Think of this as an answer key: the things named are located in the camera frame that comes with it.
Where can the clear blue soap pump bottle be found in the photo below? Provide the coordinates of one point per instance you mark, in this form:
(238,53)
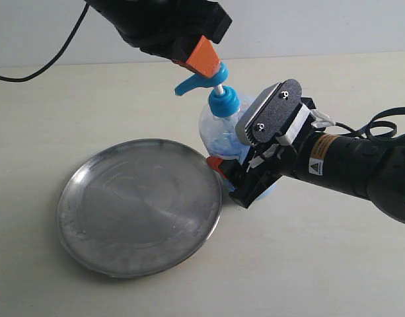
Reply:
(225,106)

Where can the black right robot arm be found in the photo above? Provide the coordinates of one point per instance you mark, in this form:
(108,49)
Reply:
(368,163)

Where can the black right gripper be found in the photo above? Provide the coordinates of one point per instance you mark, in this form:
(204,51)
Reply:
(266,163)

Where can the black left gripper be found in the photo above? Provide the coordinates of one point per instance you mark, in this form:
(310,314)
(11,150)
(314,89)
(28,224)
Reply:
(180,31)

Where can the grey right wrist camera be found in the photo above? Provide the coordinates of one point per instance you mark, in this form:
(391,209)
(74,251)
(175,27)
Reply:
(271,113)

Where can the round steel plate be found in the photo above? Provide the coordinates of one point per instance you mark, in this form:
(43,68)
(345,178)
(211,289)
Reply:
(138,208)

